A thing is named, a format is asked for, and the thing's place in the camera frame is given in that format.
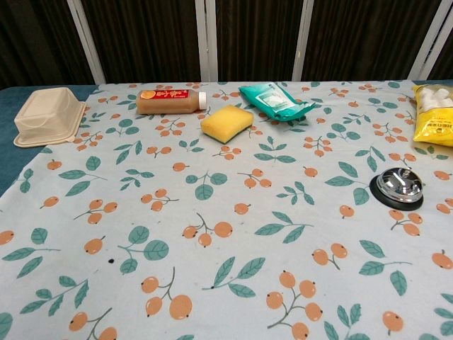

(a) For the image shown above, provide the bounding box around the juice bottle with red label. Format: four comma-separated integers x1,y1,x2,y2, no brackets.
136,89,208,115

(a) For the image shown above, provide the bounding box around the yellow sponge with green base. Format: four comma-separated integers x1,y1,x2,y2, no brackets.
200,104,255,145

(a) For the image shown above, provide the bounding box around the white folding screen frame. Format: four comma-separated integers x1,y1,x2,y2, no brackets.
67,0,453,84

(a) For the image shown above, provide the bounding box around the green wet wipes pack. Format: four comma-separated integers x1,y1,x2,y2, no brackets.
239,81,316,124

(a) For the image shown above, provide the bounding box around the silver call bell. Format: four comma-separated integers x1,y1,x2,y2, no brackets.
369,166,425,213

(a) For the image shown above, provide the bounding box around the beige lunch box container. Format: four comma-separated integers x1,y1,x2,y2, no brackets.
13,88,88,147

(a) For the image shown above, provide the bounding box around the floral print tablecloth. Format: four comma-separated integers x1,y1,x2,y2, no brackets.
0,80,453,340

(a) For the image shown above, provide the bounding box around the yellow bag of cotton balls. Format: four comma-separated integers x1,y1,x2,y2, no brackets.
412,84,453,147

